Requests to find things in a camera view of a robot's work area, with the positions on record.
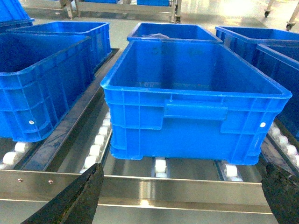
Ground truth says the blue plastic crate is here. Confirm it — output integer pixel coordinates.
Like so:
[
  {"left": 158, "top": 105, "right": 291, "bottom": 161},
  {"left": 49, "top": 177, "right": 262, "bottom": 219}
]
[
  {"left": 0, "top": 33, "right": 94, "bottom": 142},
  {"left": 215, "top": 26, "right": 299, "bottom": 64},
  {"left": 7, "top": 21, "right": 112, "bottom": 72},
  {"left": 254, "top": 44, "right": 299, "bottom": 140},
  {"left": 0, "top": 0, "right": 35, "bottom": 33},
  {"left": 101, "top": 41, "right": 292, "bottom": 165},
  {"left": 127, "top": 22, "right": 223, "bottom": 44}
]

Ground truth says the stainless steel shelf rack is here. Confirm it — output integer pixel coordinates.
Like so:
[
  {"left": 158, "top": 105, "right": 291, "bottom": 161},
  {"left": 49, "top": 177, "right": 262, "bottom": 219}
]
[{"left": 0, "top": 0, "right": 299, "bottom": 224}]

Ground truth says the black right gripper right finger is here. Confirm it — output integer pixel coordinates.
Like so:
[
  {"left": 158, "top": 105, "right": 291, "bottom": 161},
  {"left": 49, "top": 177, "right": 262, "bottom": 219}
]
[{"left": 261, "top": 163, "right": 299, "bottom": 224}]

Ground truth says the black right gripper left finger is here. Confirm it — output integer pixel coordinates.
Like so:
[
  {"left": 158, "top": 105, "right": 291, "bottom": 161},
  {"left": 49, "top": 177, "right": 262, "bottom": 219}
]
[{"left": 23, "top": 163, "right": 104, "bottom": 224}]

